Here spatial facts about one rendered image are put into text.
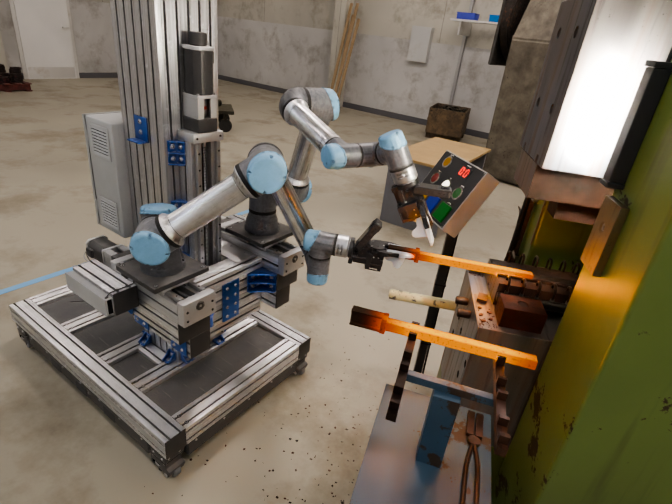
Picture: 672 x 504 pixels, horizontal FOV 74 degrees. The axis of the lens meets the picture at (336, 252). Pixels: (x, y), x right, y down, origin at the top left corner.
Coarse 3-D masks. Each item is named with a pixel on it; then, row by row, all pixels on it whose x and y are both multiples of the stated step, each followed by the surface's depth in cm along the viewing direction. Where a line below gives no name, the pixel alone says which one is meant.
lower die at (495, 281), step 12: (504, 264) 148; (516, 264) 152; (492, 276) 145; (504, 276) 139; (516, 276) 139; (552, 276) 142; (564, 276) 145; (576, 276) 146; (492, 288) 142; (504, 288) 136; (516, 288) 135; (528, 288) 135; (564, 288) 137; (492, 300) 140; (564, 300) 134; (552, 312) 136
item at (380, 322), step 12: (360, 312) 111; (372, 312) 112; (360, 324) 113; (372, 324) 112; (384, 324) 109; (396, 324) 110; (408, 324) 111; (420, 336) 109; (432, 336) 108; (444, 336) 108; (456, 336) 108; (456, 348) 107; (468, 348) 106; (480, 348) 105; (492, 348) 106; (504, 348) 106; (516, 360) 104; (528, 360) 103
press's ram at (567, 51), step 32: (576, 0) 110; (608, 0) 97; (640, 0) 96; (576, 32) 107; (608, 32) 99; (640, 32) 98; (544, 64) 129; (576, 64) 103; (608, 64) 102; (640, 64) 101; (544, 96) 123; (576, 96) 106; (608, 96) 105; (544, 128) 118; (576, 128) 109; (608, 128) 108; (544, 160) 113; (576, 160) 112; (608, 160) 111
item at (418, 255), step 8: (392, 248) 144; (400, 248) 144; (408, 248) 145; (416, 248) 145; (416, 256) 142; (424, 256) 143; (432, 256) 142; (440, 256) 143; (448, 256) 144; (448, 264) 142; (456, 264) 142; (464, 264) 142; (472, 264) 141; (480, 264) 142; (488, 264) 142; (488, 272) 141; (496, 272) 141; (504, 272) 140; (512, 272) 140; (520, 272) 140; (528, 272) 141
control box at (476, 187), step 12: (444, 156) 198; (456, 156) 191; (432, 168) 202; (444, 168) 194; (456, 168) 188; (468, 168) 181; (444, 180) 191; (456, 180) 184; (468, 180) 178; (480, 180) 172; (492, 180) 173; (468, 192) 175; (480, 192) 174; (456, 204) 177; (468, 204) 175; (480, 204) 177; (432, 216) 186; (456, 216) 177; (468, 216) 178; (444, 228) 178; (456, 228) 179
